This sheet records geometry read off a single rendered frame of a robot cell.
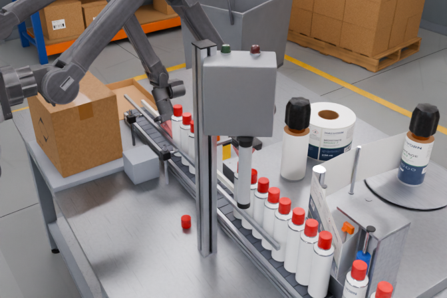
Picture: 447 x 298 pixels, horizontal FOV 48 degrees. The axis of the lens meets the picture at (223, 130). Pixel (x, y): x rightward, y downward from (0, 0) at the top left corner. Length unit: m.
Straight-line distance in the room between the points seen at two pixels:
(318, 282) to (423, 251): 0.39
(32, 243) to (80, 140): 1.22
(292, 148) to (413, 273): 0.53
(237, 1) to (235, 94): 3.53
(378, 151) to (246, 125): 0.65
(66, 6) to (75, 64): 3.98
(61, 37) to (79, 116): 3.43
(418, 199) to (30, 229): 2.11
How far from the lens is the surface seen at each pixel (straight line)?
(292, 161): 1.72
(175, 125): 1.81
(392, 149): 1.78
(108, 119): 1.86
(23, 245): 2.97
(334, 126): 1.83
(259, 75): 1.15
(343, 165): 1.65
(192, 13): 1.32
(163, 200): 1.76
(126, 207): 1.75
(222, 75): 1.15
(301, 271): 1.39
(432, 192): 1.83
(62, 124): 1.80
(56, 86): 1.17
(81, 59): 1.20
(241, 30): 3.76
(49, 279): 2.75
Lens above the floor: 1.93
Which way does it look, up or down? 31 degrees down
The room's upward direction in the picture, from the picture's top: straight up
